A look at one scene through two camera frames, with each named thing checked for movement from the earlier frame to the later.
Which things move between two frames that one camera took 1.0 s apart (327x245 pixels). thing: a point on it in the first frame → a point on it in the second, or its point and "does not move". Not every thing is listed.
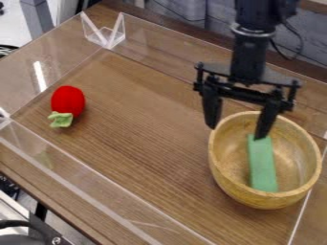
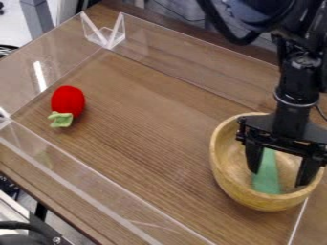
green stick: (262, 164) does not move
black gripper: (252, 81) → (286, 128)
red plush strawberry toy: (67, 100) does not move
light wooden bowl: (297, 154) does not move
